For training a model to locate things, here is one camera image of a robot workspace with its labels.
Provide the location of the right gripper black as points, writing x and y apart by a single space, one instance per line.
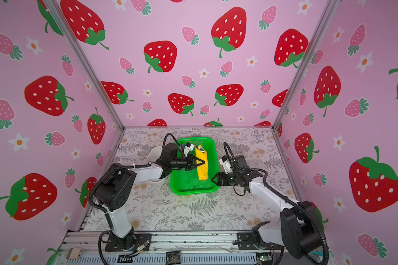
220 176

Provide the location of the yellow paper napkin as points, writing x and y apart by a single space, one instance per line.
203 166

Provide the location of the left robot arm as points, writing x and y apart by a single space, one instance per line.
111 192

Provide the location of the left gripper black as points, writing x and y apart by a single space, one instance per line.
190 163

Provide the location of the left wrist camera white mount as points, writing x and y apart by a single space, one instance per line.
187 148

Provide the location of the aluminium frame rail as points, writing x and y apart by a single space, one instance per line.
173 248

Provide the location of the white rectangular tray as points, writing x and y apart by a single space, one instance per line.
153 156

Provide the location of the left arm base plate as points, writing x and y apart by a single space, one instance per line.
129 243

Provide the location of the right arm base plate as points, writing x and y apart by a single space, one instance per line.
252 241

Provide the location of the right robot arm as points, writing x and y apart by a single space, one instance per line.
299 232

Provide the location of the green plastic basket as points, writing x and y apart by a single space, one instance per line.
188 183

